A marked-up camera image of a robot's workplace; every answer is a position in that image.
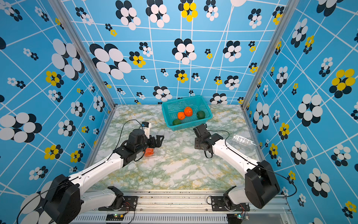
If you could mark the aluminium corner post right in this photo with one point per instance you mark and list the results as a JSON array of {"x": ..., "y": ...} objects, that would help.
[{"x": 281, "y": 27}]

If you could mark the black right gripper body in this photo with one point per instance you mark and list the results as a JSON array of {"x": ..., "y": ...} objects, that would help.
[{"x": 198, "y": 144}]

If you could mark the green circuit board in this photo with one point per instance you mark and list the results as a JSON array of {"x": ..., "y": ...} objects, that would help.
[
  {"x": 234, "y": 219},
  {"x": 115, "y": 217}
]

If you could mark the aluminium corner post left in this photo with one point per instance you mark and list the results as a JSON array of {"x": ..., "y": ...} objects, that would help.
[{"x": 73, "y": 34}]

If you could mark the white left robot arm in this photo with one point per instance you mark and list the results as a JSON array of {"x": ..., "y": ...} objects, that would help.
[{"x": 67, "y": 197}]

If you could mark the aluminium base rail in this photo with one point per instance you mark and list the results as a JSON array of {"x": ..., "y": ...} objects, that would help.
[{"x": 187, "y": 207}]

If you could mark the teal plastic basket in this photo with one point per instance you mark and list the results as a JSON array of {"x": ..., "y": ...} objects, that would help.
[{"x": 171, "y": 108}]

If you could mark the green circuit board left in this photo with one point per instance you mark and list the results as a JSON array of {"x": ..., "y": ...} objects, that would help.
[{"x": 115, "y": 217}]

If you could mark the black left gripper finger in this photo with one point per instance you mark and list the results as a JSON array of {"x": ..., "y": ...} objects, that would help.
[
  {"x": 158, "y": 140},
  {"x": 146, "y": 126}
]

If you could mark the green circuit board right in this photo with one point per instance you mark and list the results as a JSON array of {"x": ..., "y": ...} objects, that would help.
[{"x": 234, "y": 219}]

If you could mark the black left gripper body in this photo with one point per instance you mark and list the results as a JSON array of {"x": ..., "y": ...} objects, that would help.
[{"x": 147, "y": 143}]

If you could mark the orange fruit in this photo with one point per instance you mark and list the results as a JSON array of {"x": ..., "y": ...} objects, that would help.
[
  {"x": 188, "y": 111},
  {"x": 181, "y": 115},
  {"x": 149, "y": 152}
]

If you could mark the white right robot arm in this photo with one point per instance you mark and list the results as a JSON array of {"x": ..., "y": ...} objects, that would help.
[{"x": 261, "y": 184}]

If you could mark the green fruit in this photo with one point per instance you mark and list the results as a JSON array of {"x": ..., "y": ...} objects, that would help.
[
  {"x": 201, "y": 115},
  {"x": 176, "y": 122}
]

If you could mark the aluminium corner post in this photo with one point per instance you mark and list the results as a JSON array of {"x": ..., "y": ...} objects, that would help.
[
  {"x": 281, "y": 27},
  {"x": 73, "y": 34}
]

